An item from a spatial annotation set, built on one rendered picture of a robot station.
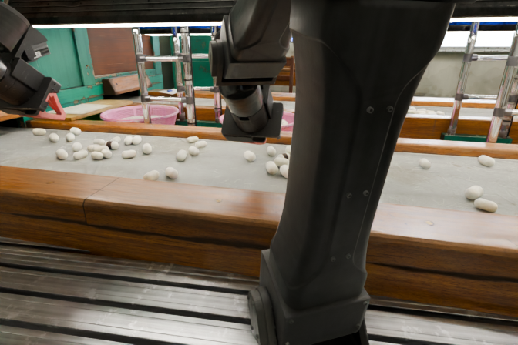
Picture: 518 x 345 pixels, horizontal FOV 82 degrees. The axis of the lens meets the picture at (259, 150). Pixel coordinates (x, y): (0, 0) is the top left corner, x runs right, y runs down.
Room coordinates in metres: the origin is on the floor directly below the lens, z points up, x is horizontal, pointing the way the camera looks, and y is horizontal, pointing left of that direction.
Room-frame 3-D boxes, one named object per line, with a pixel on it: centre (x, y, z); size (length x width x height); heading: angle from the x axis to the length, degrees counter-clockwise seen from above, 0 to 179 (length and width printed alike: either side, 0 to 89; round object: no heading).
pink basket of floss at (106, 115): (1.07, 0.43, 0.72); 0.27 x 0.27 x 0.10
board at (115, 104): (1.11, 0.64, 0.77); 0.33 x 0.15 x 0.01; 168
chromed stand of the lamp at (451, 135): (1.02, -0.73, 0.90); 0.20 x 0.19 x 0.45; 78
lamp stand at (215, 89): (1.23, 0.22, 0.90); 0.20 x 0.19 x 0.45; 78
